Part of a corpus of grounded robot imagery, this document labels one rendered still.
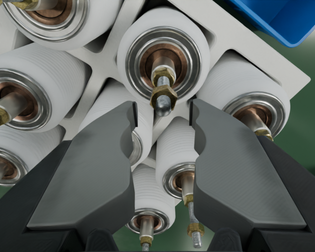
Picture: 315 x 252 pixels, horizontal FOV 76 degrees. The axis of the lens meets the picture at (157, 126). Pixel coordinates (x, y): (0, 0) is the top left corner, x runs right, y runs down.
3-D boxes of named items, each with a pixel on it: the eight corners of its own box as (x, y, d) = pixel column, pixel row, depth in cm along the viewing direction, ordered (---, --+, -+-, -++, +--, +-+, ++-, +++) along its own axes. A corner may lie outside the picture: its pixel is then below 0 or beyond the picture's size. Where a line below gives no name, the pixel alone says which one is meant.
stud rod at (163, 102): (167, 78, 19) (168, 119, 13) (156, 76, 19) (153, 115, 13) (170, 68, 19) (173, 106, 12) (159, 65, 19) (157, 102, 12)
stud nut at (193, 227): (188, 232, 24) (189, 239, 23) (185, 224, 23) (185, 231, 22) (205, 229, 23) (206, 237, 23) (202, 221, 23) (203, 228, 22)
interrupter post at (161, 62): (149, 57, 20) (147, 67, 17) (173, 52, 20) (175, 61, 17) (153, 80, 21) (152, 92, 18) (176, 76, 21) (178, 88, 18)
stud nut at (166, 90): (170, 111, 15) (171, 116, 14) (148, 105, 15) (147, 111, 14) (179, 87, 14) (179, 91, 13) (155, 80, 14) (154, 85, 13)
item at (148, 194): (145, 171, 53) (138, 241, 38) (124, 146, 49) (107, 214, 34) (178, 158, 50) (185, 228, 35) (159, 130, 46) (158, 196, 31)
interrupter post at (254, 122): (234, 118, 23) (244, 135, 21) (254, 107, 23) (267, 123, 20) (243, 132, 24) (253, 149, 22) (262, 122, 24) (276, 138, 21)
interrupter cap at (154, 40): (116, 34, 19) (115, 35, 18) (198, 17, 18) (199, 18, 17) (135, 105, 23) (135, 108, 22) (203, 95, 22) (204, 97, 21)
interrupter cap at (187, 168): (177, 202, 32) (177, 206, 31) (152, 172, 28) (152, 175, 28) (222, 186, 30) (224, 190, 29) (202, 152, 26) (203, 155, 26)
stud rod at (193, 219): (187, 192, 28) (194, 249, 22) (185, 187, 28) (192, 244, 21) (194, 190, 28) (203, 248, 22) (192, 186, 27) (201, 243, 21)
